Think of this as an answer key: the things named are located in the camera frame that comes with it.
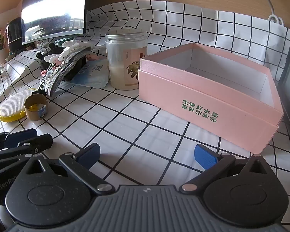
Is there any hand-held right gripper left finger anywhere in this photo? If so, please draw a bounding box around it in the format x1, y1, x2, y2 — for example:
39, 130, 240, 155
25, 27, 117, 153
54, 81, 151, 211
22, 143, 114, 195

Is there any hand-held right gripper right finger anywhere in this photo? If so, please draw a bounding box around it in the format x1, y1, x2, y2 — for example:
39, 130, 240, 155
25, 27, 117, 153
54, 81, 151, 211
179, 144, 272, 195

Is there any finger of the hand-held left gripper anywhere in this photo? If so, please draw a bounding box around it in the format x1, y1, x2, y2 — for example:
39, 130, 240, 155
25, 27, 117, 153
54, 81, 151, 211
0, 129, 38, 148
0, 133, 54, 168

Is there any yellow white sponge pad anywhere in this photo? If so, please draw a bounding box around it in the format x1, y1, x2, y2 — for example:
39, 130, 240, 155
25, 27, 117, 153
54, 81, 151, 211
0, 88, 38, 122

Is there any grey patterned cloth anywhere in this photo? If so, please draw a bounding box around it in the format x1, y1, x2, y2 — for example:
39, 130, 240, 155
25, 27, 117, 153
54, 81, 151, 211
42, 46, 92, 96

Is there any pink cardboard box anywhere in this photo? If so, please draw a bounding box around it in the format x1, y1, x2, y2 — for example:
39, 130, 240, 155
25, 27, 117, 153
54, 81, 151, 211
138, 42, 284, 154

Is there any blue white packet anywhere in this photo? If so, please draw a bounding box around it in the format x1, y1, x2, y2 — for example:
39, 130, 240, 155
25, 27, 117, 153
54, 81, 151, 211
70, 58, 109, 89

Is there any black plush toy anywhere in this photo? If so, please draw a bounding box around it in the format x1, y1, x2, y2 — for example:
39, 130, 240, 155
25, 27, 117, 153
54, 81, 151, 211
36, 43, 89, 81

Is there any brown tape roll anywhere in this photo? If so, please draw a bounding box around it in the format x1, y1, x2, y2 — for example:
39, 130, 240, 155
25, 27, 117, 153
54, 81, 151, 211
24, 94, 48, 121

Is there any checkered tablecloth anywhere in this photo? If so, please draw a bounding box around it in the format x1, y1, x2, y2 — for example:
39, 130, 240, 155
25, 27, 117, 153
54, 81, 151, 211
0, 0, 290, 232

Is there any clear plastic jar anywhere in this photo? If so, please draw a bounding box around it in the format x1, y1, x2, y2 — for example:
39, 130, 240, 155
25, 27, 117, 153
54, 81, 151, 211
105, 29, 148, 90

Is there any green lidded jar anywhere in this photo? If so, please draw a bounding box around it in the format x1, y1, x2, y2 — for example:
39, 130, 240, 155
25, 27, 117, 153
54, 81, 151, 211
54, 37, 73, 46

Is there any black cylinder speaker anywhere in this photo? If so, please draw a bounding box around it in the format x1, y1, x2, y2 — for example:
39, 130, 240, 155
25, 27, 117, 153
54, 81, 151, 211
7, 17, 25, 45

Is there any computer monitor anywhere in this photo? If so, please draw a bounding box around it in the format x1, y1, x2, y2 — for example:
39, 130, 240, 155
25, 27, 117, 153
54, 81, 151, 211
21, 0, 87, 46

